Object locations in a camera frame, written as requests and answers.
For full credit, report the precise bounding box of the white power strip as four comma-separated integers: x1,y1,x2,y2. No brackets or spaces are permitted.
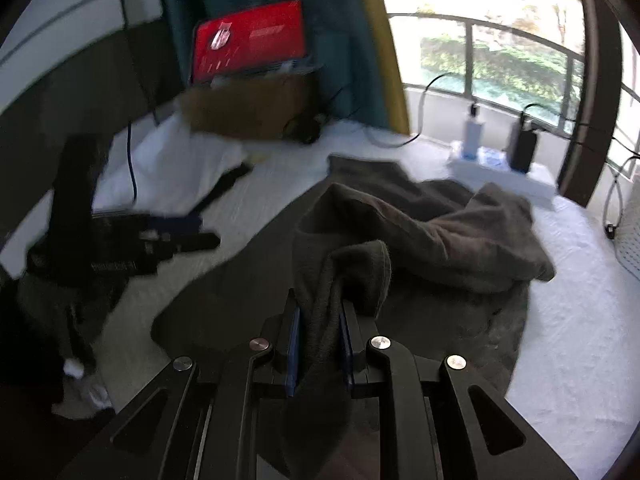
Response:
447,141,556,209

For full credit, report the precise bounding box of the teal curtain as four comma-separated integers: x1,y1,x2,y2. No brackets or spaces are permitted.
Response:
162,0,390,128

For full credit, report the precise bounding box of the dark grey charger block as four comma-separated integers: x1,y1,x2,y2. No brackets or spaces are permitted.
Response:
506,118,538,174

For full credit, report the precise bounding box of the white folded cloth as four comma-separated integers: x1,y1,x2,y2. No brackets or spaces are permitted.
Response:
93,114,246,216

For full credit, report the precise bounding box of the dark window pillar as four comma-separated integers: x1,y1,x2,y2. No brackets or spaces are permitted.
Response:
558,0,623,206

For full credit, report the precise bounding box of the dark grey t-shirt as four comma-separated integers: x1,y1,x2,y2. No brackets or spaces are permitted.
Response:
151,155,555,479

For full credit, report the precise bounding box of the yellow curtain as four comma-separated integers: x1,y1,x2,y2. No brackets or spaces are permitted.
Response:
362,0,410,138

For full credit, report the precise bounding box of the white perforated plastic basket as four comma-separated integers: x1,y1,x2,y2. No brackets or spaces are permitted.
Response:
614,172,640,280

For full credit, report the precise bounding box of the white charger block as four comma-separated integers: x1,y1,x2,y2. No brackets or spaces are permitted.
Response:
461,101,484,160

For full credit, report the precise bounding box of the brown cardboard box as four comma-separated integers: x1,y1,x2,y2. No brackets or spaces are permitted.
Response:
177,74,314,140

